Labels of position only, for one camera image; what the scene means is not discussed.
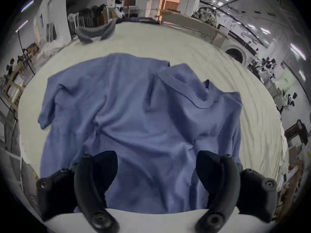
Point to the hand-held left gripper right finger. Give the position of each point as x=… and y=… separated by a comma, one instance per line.
x=223, y=186

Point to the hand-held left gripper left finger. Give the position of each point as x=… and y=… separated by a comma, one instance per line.
x=87, y=186

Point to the blue shirt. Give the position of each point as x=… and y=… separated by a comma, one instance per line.
x=136, y=130

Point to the bed with beige sheet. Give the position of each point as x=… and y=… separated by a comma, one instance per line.
x=194, y=57

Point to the washing machine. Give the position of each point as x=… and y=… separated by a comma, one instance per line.
x=237, y=50

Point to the tripod stand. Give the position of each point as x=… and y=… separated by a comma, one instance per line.
x=25, y=50

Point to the grey cloth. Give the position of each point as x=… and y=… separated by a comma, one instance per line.
x=95, y=33

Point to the white humanoid robot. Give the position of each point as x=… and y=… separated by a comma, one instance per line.
x=118, y=5

